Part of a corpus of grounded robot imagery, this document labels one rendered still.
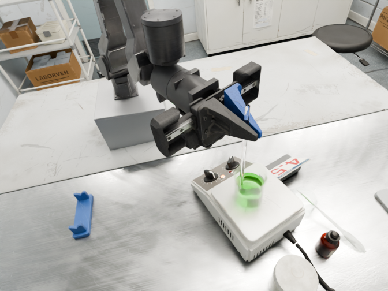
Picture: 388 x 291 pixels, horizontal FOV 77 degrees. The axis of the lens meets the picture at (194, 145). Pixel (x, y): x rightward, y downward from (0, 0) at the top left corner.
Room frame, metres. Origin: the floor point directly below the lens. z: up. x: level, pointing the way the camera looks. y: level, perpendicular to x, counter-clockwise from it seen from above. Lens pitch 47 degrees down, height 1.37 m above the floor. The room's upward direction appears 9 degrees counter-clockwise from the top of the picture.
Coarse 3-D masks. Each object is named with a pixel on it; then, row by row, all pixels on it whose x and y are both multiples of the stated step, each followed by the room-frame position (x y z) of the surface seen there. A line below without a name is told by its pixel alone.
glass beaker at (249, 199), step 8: (248, 168) 0.24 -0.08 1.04; (256, 168) 0.24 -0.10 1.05; (264, 168) 0.22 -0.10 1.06; (264, 176) 0.22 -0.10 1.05; (264, 184) 0.20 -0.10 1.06; (240, 192) 0.20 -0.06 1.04; (248, 192) 0.19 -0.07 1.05; (256, 192) 0.19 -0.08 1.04; (240, 200) 0.20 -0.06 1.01; (248, 200) 0.19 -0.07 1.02; (256, 200) 0.19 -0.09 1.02; (248, 208) 0.19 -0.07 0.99; (256, 208) 0.19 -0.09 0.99
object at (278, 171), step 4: (288, 160) 0.35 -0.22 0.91; (292, 160) 0.34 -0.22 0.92; (296, 160) 0.33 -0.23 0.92; (300, 160) 0.32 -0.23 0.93; (304, 160) 0.32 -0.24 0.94; (284, 164) 0.33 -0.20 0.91; (288, 164) 0.32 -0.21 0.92; (292, 164) 0.32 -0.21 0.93; (296, 164) 0.31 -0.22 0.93; (276, 168) 0.33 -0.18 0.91; (280, 168) 0.32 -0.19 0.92; (284, 168) 0.31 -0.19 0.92; (288, 168) 0.31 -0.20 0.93; (272, 172) 0.31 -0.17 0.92; (276, 172) 0.31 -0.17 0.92; (280, 172) 0.30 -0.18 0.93; (284, 172) 0.29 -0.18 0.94; (276, 176) 0.29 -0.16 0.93
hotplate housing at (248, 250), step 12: (192, 180) 0.31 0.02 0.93; (204, 192) 0.26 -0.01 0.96; (204, 204) 0.26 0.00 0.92; (216, 204) 0.22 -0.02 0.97; (216, 216) 0.22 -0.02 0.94; (300, 216) 0.18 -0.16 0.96; (228, 228) 0.18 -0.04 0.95; (276, 228) 0.16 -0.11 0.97; (288, 228) 0.17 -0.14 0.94; (240, 240) 0.16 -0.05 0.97; (264, 240) 0.15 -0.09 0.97; (276, 240) 0.16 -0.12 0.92; (240, 252) 0.15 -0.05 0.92; (252, 252) 0.14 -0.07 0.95
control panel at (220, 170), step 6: (234, 156) 0.36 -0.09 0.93; (240, 162) 0.33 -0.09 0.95; (216, 168) 0.33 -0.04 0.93; (222, 168) 0.33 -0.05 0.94; (204, 174) 0.32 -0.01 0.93; (222, 174) 0.30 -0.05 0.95; (228, 174) 0.29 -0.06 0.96; (198, 180) 0.31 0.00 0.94; (216, 180) 0.29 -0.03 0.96; (222, 180) 0.28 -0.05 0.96; (204, 186) 0.28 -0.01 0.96; (210, 186) 0.27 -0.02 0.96
